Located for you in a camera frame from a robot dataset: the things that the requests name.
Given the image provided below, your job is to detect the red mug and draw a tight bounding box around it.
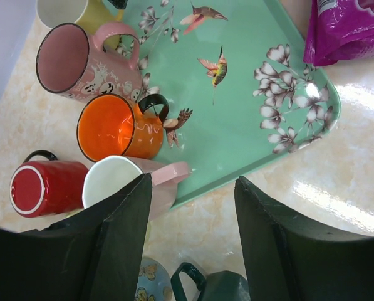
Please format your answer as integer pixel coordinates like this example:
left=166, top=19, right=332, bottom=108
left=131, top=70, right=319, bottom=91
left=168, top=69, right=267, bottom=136
left=9, top=150, right=88, bottom=218

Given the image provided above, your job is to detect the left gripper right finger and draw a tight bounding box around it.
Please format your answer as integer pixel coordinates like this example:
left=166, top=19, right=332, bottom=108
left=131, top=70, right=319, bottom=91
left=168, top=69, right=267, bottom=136
left=234, top=177, right=374, bottom=300

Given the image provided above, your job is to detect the dark teal mug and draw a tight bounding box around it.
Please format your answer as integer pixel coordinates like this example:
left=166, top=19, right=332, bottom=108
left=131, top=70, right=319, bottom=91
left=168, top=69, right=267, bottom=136
left=170, top=262, right=251, bottom=301

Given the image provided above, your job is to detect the pink cream mug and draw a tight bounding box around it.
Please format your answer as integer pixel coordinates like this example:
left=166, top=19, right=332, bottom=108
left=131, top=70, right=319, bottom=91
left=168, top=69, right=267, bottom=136
left=81, top=155, right=194, bottom=222

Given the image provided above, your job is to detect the purple snack bag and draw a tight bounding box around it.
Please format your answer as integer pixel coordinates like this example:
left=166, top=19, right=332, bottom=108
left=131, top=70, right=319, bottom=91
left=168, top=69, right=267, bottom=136
left=303, top=0, right=374, bottom=67

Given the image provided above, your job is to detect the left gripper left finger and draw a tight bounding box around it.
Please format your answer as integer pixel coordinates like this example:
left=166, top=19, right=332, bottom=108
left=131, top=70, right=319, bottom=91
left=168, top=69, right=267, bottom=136
left=0, top=174, right=152, bottom=300

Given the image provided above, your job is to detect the orange mug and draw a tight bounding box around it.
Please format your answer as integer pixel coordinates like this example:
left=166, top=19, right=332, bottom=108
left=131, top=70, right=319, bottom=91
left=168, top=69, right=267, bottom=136
left=76, top=93, right=169, bottom=162

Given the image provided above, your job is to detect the light green mug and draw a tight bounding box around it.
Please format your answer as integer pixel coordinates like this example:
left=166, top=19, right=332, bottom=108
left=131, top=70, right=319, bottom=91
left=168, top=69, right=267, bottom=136
left=65, top=210, right=82, bottom=219

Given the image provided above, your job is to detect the yellow mug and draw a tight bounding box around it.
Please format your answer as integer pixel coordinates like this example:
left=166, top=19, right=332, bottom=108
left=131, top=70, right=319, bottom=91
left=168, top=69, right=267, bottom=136
left=36, top=0, right=128, bottom=34

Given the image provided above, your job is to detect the green floral tray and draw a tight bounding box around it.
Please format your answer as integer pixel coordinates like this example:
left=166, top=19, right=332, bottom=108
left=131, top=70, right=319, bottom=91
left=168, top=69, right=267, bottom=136
left=123, top=1, right=341, bottom=207

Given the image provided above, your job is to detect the pink floral mug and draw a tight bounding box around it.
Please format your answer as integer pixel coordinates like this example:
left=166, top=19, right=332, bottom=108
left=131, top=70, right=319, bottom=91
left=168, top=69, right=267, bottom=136
left=36, top=21, right=142, bottom=103

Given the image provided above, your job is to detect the blue teal mug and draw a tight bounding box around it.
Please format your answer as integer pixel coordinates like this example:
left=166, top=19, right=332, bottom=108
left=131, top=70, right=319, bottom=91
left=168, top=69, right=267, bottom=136
left=134, top=257, right=173, bottom=301

